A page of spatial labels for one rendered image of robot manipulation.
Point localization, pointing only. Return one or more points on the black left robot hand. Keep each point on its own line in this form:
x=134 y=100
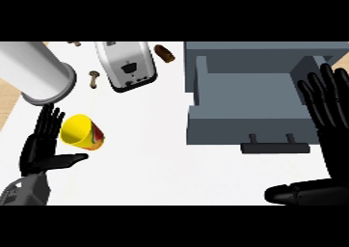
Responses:
x=36 y=151

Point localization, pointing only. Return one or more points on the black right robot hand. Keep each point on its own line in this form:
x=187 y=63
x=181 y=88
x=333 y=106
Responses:
x=336 y=135

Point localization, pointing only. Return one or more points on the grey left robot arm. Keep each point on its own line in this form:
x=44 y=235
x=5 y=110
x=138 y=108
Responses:
x=24 y=191

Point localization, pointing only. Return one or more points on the yellow cup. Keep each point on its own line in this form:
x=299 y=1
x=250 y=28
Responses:
x=82 y=131

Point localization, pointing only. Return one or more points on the grey drawer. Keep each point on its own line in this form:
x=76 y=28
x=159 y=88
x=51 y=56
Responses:
x=250 y=106

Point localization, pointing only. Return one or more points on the white cylindrical container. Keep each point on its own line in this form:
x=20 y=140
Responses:
x=32 y=70

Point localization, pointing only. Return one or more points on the grey cabinet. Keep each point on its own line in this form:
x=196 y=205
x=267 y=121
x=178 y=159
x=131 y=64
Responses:
x=271 y=56

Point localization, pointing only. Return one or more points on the silver toaster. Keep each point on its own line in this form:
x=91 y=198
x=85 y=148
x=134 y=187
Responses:
x=128 y=66

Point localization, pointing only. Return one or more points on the small brown mushroom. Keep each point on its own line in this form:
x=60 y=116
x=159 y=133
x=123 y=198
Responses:
x=76 y=43

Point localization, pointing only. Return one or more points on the brown bread loaf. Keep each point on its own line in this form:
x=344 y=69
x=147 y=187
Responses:
x=165 y=53

